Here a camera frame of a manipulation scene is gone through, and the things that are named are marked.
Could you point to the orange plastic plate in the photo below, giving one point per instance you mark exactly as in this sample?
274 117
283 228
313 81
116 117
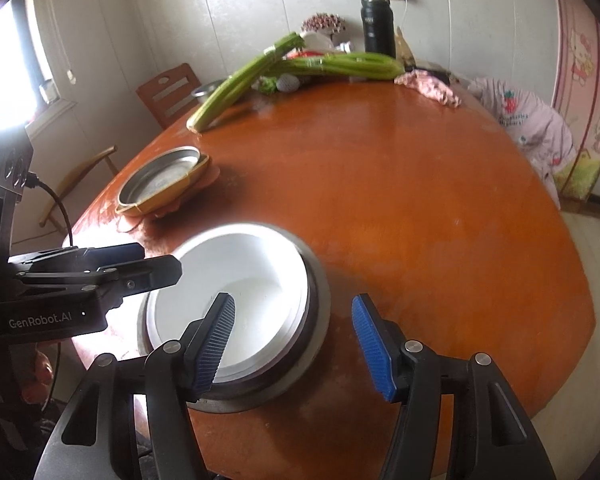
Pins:
209 176

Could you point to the pink cartoon cat wardrobe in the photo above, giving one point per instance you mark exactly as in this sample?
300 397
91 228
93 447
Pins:
590 85

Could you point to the yellow shell-shaped plate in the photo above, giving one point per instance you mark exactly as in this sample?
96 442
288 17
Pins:
172 197

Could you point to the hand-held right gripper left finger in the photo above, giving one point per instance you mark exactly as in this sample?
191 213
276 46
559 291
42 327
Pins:
212 345

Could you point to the small steel bowl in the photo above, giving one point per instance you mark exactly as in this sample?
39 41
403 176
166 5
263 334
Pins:
205 91

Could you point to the long celery bunch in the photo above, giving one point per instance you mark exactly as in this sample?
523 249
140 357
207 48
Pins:
230 90

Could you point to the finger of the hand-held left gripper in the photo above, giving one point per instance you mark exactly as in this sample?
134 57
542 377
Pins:
80 257
150 272

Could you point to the green vegetable piece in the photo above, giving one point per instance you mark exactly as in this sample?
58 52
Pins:
266 86

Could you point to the wooden armchair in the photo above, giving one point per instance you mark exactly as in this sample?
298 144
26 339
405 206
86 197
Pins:
80 175

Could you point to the round steel plate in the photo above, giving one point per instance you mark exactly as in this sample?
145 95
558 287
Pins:
155 180

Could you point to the slatted wooden chair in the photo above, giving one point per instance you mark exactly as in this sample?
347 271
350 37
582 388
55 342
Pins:
167 95

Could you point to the black thermos bottle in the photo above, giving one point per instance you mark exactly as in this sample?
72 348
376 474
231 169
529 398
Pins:
378 25

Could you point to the dark red flower bouquet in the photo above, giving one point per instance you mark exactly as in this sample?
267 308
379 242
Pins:
322 22

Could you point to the window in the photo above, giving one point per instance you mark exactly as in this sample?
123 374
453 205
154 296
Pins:
5 70

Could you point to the pink strawberry print jacket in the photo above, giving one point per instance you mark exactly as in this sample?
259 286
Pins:
525 130

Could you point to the pink cloth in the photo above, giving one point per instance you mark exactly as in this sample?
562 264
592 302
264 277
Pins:
427 87

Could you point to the banded celery bunch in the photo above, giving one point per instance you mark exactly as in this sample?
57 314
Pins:
345 65

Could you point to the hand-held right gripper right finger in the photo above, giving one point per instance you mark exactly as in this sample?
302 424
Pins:
375 350

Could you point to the large steel bowl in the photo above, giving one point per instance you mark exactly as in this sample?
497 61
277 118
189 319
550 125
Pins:
321 300

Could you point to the white foam net ball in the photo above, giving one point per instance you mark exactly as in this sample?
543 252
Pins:
288 83

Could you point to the person's left hand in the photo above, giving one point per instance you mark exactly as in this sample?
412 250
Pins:
40 375

